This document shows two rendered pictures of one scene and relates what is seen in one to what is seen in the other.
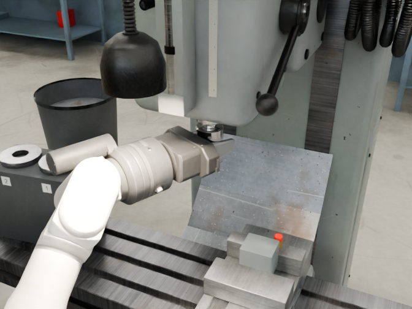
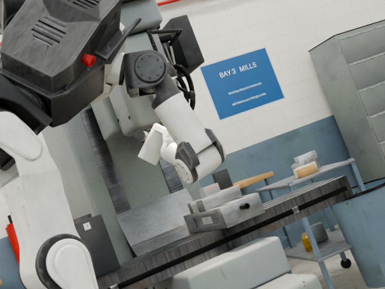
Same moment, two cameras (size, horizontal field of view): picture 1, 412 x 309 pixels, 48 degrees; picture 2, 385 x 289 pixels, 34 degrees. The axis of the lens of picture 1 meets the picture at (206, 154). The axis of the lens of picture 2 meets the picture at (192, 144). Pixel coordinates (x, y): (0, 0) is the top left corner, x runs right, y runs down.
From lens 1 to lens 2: 1.82 m
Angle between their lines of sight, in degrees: 55
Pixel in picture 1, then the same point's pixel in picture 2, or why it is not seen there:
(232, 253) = (196, 209)
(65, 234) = not seen: hidden behind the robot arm
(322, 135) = (176, 180)
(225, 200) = (152, 242)
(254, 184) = (160, 225)
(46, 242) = (171, 141)
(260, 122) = (141, 192)
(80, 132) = not seen: outside the picture
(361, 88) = not seen: hidden behind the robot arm
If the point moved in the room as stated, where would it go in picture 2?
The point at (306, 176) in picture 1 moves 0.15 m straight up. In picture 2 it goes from (182, 204) to (169, 170)
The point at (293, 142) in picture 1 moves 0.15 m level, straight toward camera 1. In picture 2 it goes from (163, 194) to (182, 187)
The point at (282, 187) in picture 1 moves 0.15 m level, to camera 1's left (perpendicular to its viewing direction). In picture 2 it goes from (175, 217) to (149, 228)
